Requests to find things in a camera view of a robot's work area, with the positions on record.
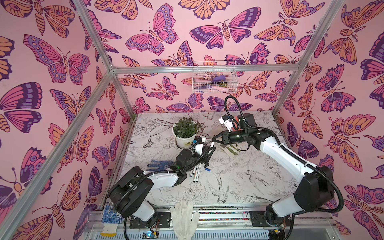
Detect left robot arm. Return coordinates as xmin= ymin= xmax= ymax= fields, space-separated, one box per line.
xmin=107 ymin=143 xmax=216 ymax=228

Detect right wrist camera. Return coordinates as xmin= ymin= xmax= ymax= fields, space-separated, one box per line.
xmin=219 ymin=115 xmax=239 ymax=132

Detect wire basket on wall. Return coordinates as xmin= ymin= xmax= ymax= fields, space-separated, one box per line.
xmin=191 ymin=63 xmax=239 ymax=95

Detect blue dotted glove on rail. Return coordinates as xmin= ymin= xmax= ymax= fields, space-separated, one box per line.
xmin=101 ymin=203 xmax=124 ymax=237

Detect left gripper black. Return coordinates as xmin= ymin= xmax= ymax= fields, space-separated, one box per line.
xmin=181 ymin=145 xmax=215 ymax=175

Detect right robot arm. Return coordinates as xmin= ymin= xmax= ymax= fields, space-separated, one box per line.
xmin=212 ymin=114 xmax=344 ymax=226

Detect white knit glove front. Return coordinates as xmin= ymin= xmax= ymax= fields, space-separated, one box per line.
xmin=170 ymin=200 xmax=200 ymax=240

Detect green circuit board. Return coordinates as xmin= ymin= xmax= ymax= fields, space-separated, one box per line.
xmin=142 ymin=231 xmax=159 ymax=240

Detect potted green plant white pot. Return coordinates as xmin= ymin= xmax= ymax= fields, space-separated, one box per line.
xmin=172 ymin=117 xmax=198 ymax=149

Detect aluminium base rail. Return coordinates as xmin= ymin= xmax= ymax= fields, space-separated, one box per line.
xmin=80 ymin=205 xmax=343 ymax=240

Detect blue dotted knit glove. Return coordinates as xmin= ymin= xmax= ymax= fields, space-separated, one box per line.
xmin=147 ymin=160 xmax=175 ymax=172

